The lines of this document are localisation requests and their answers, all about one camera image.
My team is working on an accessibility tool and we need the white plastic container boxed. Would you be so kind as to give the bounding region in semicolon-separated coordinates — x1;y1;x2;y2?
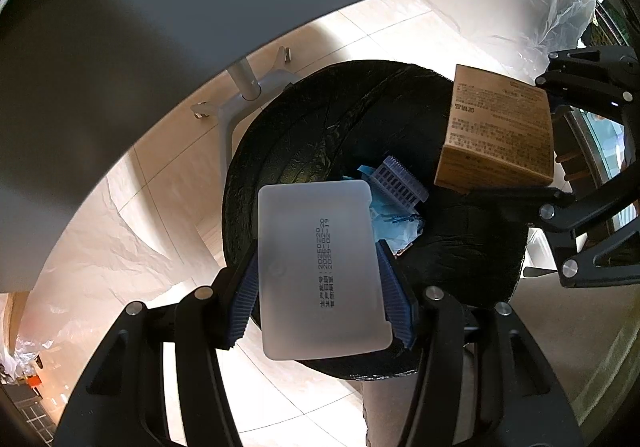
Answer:
256;178;394;362

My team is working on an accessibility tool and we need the bin with black bag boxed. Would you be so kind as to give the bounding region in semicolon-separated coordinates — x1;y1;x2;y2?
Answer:
220;60;528;380

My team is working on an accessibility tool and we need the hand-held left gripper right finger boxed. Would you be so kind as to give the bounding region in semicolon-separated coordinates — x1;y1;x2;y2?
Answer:
375;242;586;447

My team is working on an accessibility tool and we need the ribbed lilac plastic tray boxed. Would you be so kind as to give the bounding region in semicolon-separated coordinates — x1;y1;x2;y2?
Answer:
367;156;430;214

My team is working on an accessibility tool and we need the crumpled blue wrapper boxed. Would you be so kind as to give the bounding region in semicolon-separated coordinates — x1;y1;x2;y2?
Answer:
345;164;426;255

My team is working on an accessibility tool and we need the brown cardboard box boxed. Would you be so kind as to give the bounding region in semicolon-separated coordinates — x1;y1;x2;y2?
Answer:
433;64;556;194

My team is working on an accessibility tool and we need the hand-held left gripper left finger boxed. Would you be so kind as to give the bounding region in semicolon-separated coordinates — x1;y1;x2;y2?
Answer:
52;249;261;447

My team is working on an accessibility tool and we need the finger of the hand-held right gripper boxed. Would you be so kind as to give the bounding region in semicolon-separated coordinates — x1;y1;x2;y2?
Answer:
469;162;640;289
535;44;640;128

